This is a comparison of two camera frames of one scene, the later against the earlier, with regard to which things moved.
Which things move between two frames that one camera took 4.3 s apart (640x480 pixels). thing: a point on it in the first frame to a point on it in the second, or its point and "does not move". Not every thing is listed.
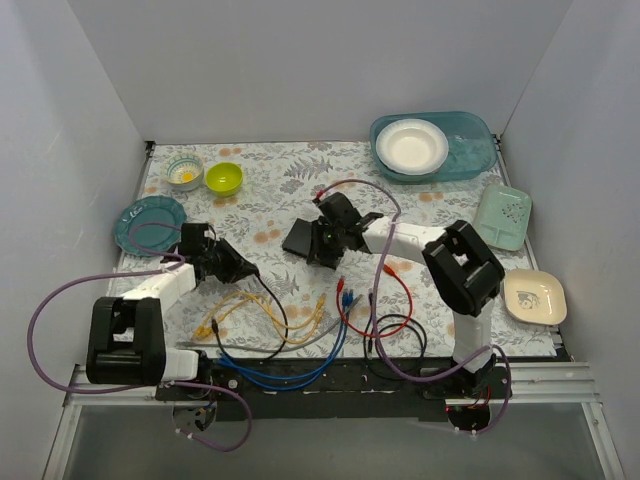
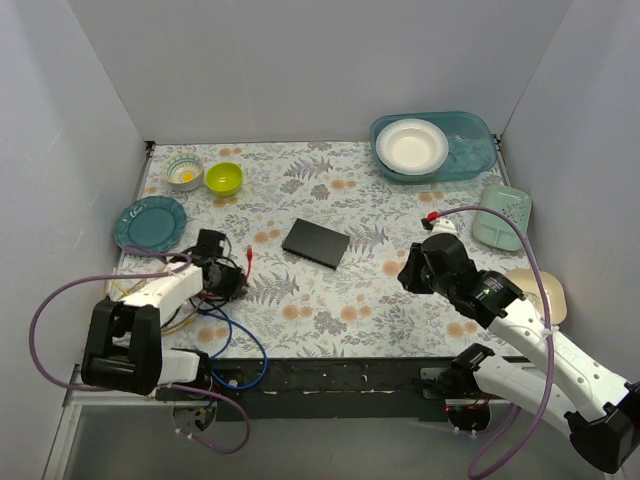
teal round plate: [150, 226] does not move
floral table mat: [309, 251] does not move
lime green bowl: [223, 178] does not move
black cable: [285, 317] to [195, 308]
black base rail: [393, 388] does not move
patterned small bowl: [183, 170] does not move
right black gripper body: [316, 245] to [412, 270]
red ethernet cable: [339, 289] to [249, 253]
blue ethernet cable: [323, 369] to [230, 323]
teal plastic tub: [472, 144] does not move
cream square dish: [533, 297] does not move
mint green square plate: [502, 216] does not move
